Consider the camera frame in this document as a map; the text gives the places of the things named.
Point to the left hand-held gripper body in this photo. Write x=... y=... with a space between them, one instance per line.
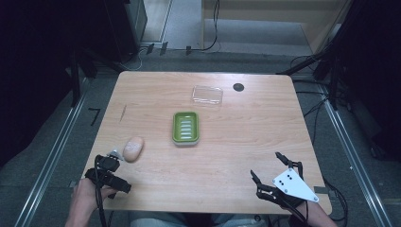
x=108 y=176

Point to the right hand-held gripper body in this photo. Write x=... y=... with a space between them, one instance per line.
x=291 y=187

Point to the beige oval soap bar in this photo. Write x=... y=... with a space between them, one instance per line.
x=133 y=148

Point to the person's right hand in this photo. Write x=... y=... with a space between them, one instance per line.
x=307 y=209

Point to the person's left hand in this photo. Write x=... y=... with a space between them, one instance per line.
x=84 y=195

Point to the green soap dish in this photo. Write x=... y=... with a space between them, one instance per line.
x=185 y=127

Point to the black round table grommet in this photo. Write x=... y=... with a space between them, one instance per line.
x=238 y=87

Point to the clear plastic lid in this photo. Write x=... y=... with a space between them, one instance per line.
x=207 y=94

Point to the black stand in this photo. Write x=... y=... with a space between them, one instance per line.
x=78 y=72
x=327 y=60

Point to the black cabinet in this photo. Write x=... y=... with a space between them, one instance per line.
x=119 y=28

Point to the metal floor rail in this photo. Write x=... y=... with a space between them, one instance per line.
x=354 y=164
x=50 y=160

